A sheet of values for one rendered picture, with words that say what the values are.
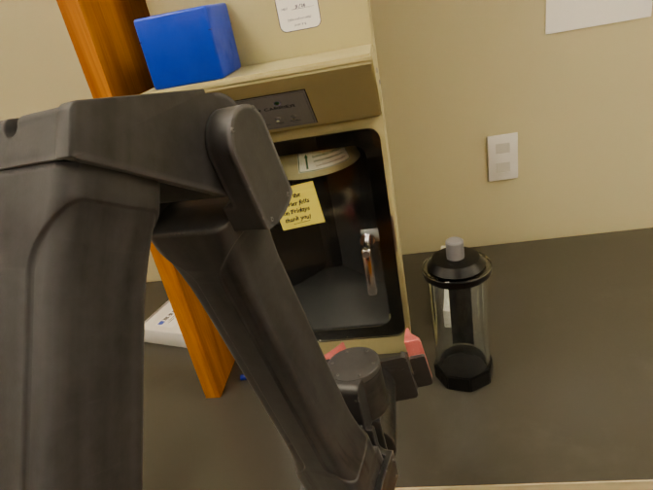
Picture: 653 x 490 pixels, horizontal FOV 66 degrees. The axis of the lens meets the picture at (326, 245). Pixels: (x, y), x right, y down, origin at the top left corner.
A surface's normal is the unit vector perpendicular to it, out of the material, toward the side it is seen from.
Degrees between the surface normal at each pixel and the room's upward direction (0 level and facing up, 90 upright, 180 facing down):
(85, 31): 90
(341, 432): 84
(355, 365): 4
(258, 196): 86
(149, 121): 86
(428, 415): 0
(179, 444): 0
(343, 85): 135
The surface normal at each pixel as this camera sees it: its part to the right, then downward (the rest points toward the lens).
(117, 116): 0.91, -0.04
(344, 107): 0.06, 0.95
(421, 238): -0.10, 0.46
